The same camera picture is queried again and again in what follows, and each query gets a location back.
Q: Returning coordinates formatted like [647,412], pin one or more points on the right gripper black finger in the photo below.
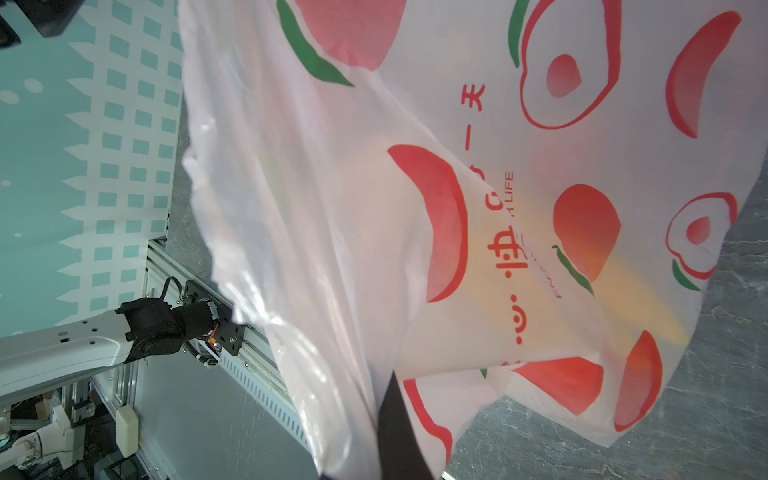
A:
[399,454]

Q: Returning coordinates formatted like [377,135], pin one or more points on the pink printed plastic bag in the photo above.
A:
[488,199]

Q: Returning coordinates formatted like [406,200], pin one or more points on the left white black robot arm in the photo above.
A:
[34,362]

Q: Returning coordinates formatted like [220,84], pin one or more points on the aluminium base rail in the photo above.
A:
[237,361]

